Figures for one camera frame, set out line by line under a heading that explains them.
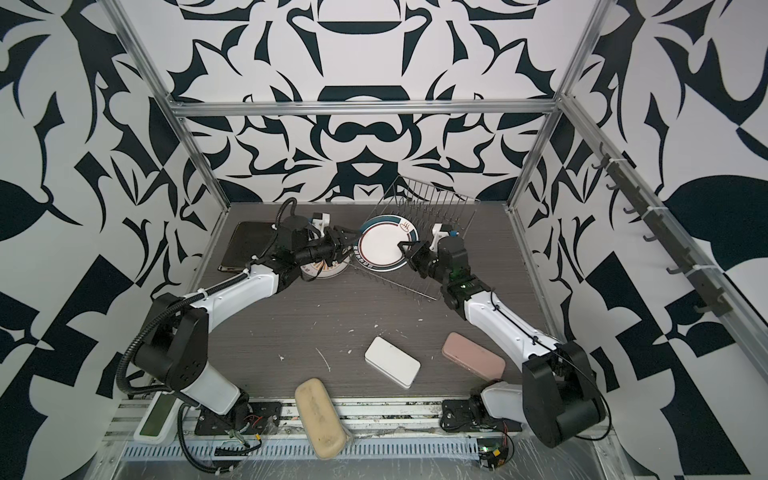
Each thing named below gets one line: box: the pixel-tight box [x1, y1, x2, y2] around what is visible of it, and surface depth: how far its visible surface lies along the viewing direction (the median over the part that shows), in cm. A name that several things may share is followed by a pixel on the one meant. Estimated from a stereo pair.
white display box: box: [133, 391, 183, 445], surface depth 71 cm
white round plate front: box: [353, 214, 420, 272], surface depth 84 cm
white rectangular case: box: [364, 336, 421, 389], surface depth 81 cm
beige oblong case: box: [294, 378, 349, 460], surface depth 72 cm
